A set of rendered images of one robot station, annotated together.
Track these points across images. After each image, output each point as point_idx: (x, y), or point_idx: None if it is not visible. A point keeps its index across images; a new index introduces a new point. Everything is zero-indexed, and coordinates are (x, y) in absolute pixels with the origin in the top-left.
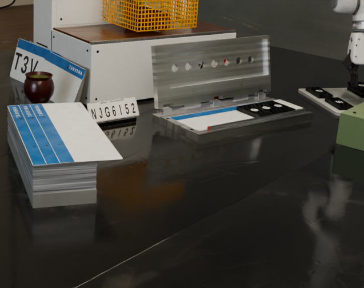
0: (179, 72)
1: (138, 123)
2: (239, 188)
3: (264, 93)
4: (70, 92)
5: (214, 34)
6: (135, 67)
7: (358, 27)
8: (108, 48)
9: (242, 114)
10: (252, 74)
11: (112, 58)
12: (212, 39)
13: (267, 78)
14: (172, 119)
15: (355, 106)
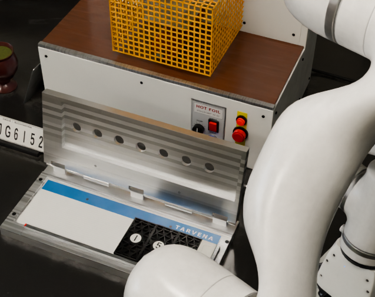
0: (82, 134)
1: (30, 162)
2: None
3: (223, 220)
4: (36, 82)
5: (229, 98)
6: (100, 91)
7: (340, 237)
8: (59, 57)
9: (123, 231)
10: (208, 187)
11: (67, 69)
12: (226, 104)
13: (232, 204)
14: (44, 184)
15: None
